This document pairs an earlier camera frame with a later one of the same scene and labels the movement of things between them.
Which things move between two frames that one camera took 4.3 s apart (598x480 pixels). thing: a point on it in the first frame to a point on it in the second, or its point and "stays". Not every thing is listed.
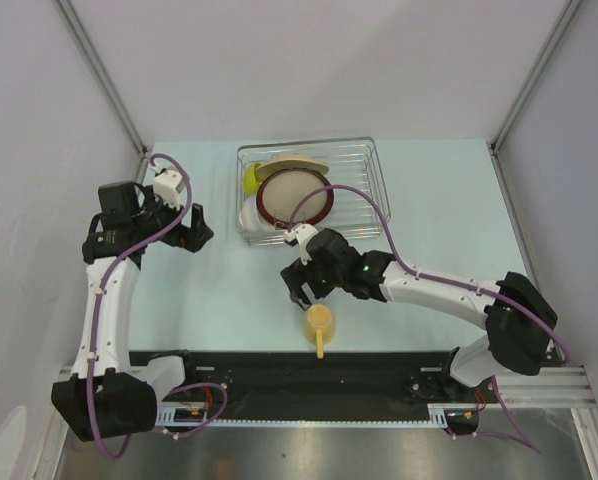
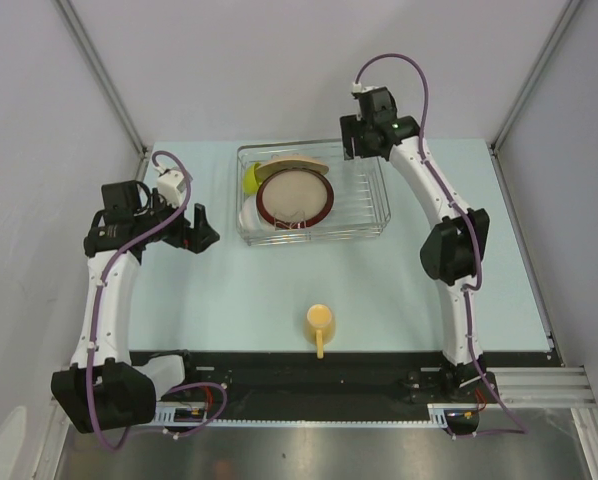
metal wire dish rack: [337, 184] stays
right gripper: [295, 276] to [349, 129]
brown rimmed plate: [279, 191] stays
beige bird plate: [273, 165] stays
